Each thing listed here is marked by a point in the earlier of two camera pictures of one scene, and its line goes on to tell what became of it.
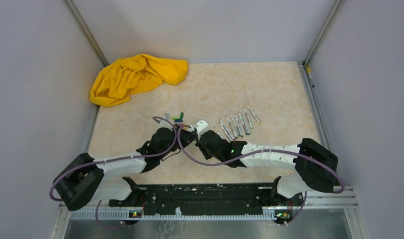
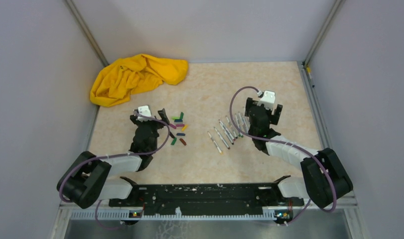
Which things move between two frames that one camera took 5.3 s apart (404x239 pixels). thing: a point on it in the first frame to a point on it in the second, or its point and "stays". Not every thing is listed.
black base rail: x=212 y=197 stays
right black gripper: x=206 y=156 to x=274 y=118
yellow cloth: x=114 y=82 stays
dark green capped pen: x=247 y=131 stays
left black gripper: x=186 y=137 to x=159 y=124
